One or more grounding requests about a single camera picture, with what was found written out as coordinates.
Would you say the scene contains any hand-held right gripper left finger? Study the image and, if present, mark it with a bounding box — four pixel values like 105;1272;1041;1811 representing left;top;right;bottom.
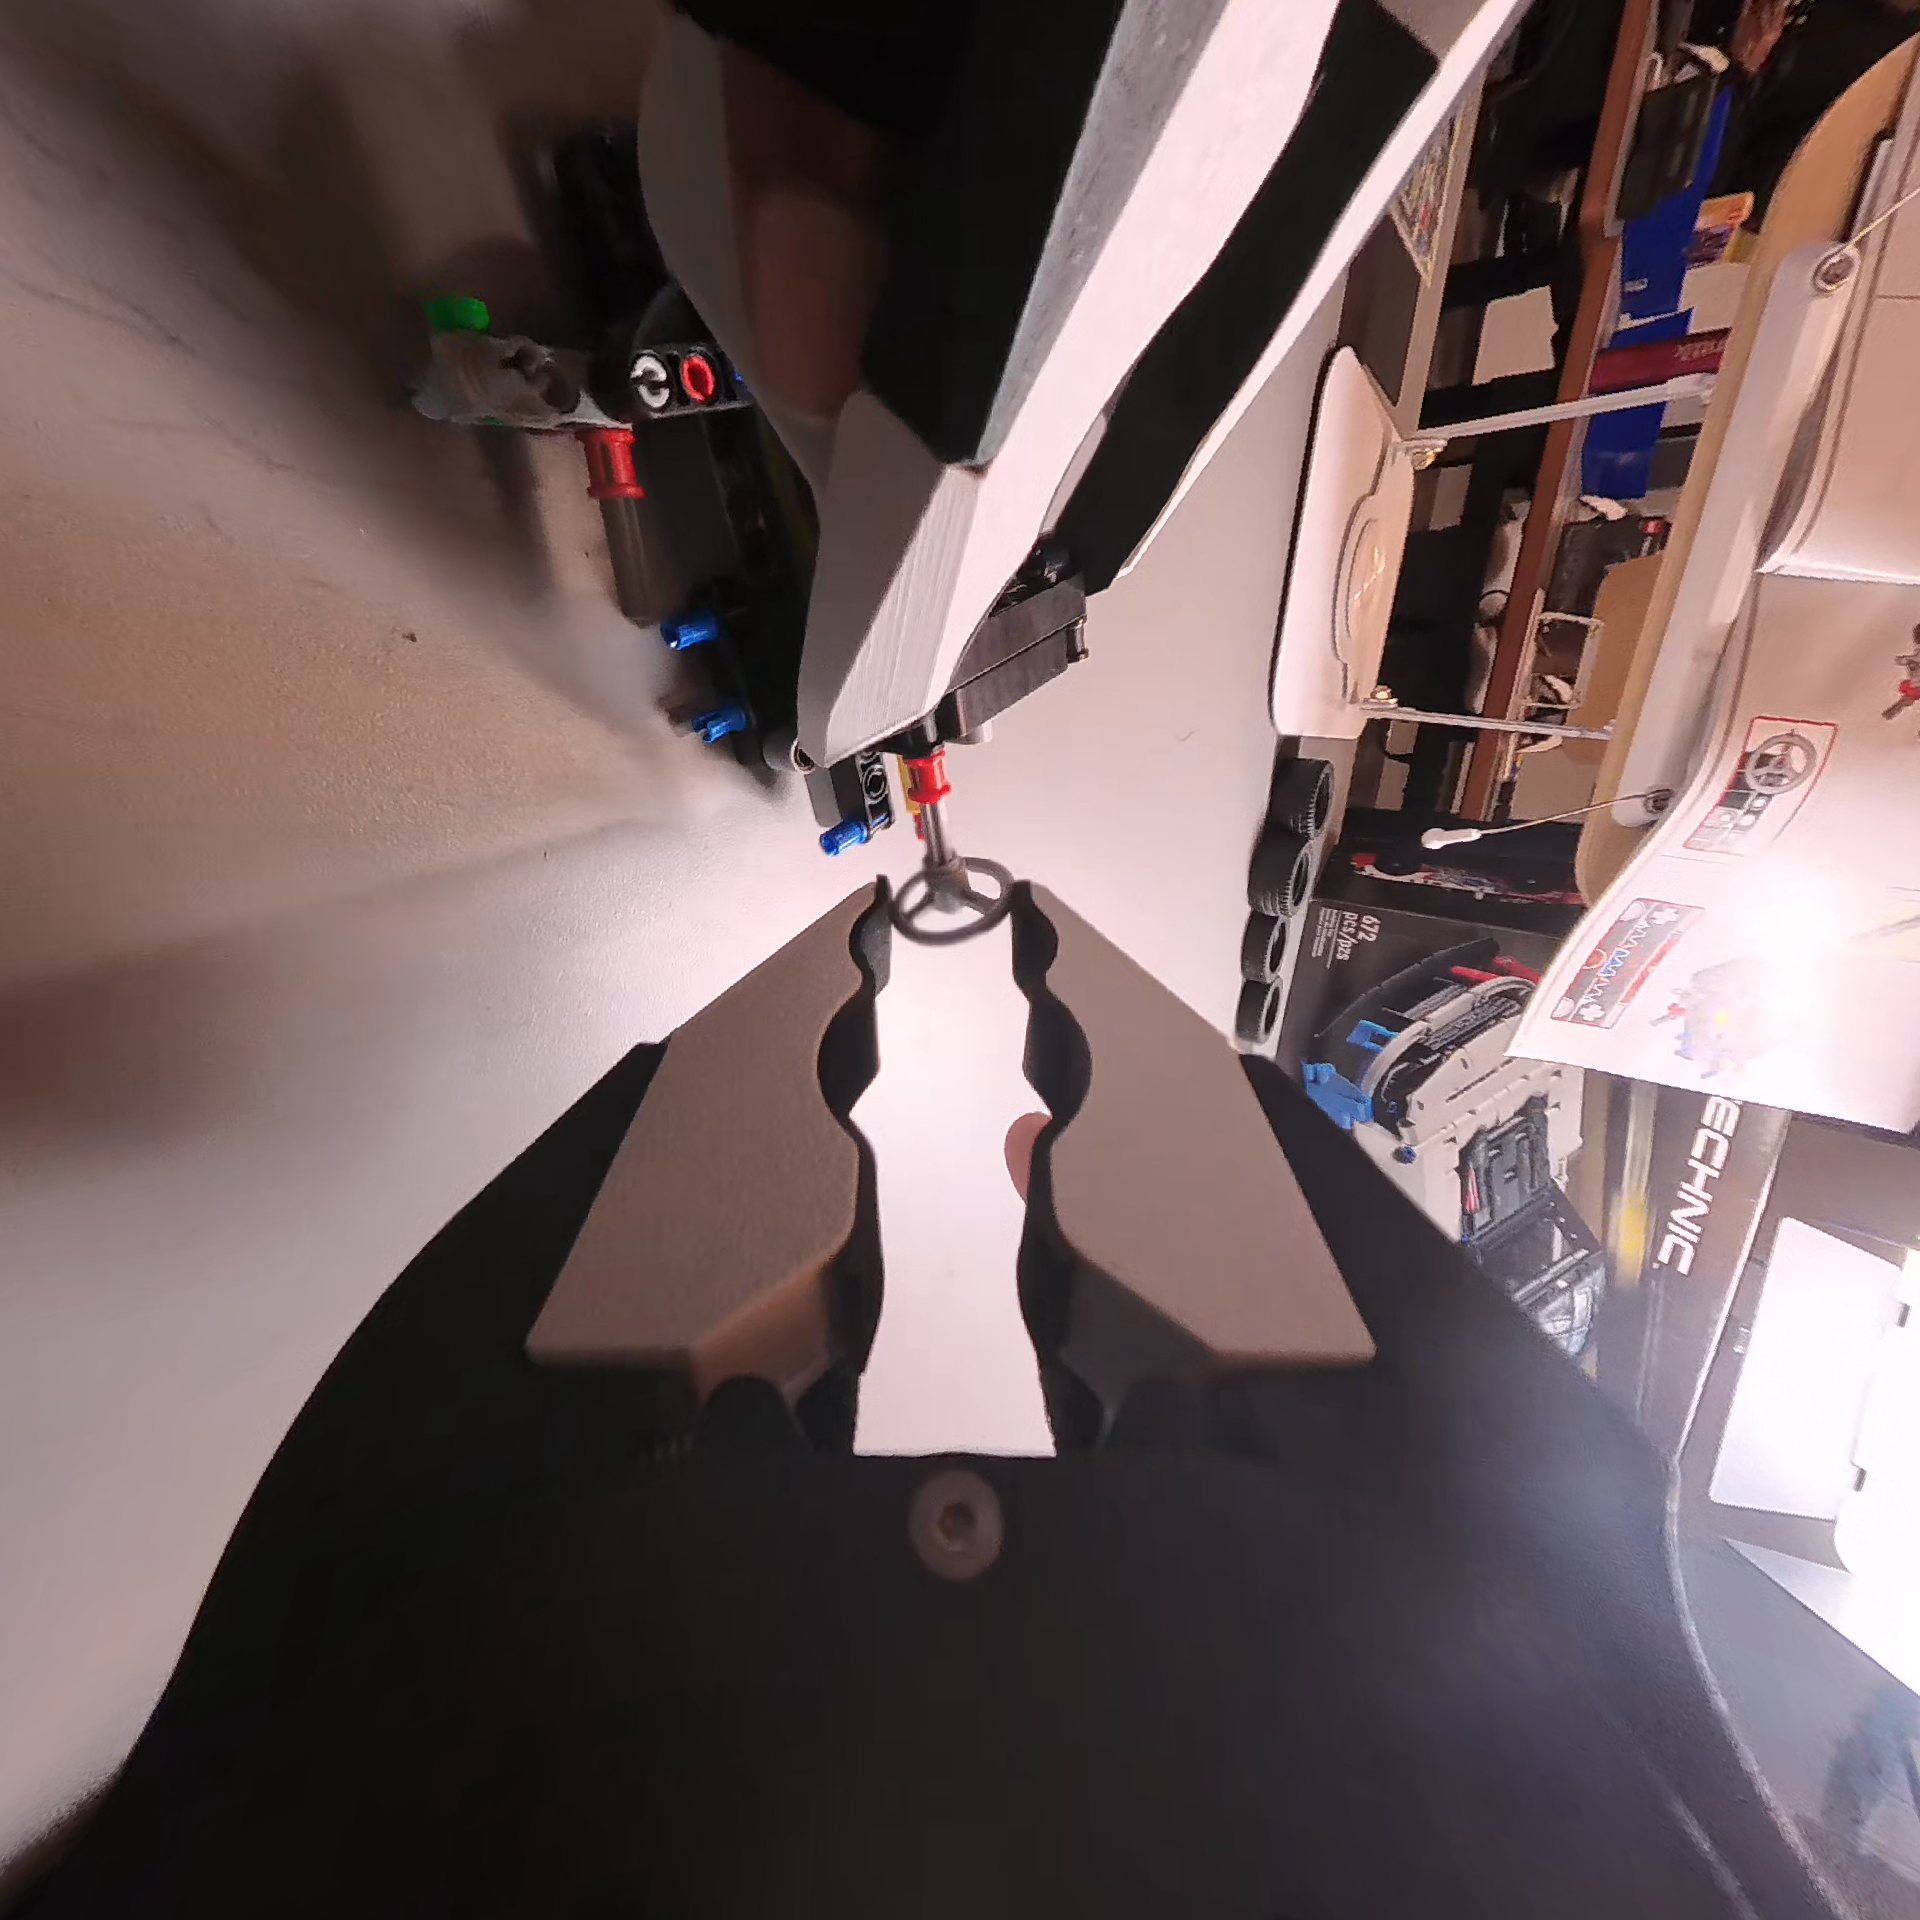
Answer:
526;883;904;1405

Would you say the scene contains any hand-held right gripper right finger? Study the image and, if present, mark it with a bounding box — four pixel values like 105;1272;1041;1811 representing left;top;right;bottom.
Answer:
1008;883;1376;1419

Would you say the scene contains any person's left hand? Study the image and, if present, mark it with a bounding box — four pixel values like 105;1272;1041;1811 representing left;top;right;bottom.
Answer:
742;142;886;431

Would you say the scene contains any grey table with wooden edge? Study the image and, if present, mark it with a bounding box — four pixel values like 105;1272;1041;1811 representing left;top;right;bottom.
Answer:
1464;0;1660;818

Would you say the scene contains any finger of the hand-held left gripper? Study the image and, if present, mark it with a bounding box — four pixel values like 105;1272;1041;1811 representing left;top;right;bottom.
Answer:
870;0;1444;590
637;0;980;770

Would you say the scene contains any black lego set box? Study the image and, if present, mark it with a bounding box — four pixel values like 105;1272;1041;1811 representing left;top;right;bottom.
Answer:
1275;809;1920;1696

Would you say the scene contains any grey lego steering wheel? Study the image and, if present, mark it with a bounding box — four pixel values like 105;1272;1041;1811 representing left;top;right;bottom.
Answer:
886;856;1016;952

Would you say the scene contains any lego car chassis assembly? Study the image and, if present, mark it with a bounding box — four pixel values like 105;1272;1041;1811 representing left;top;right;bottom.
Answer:
411;129;1088;861

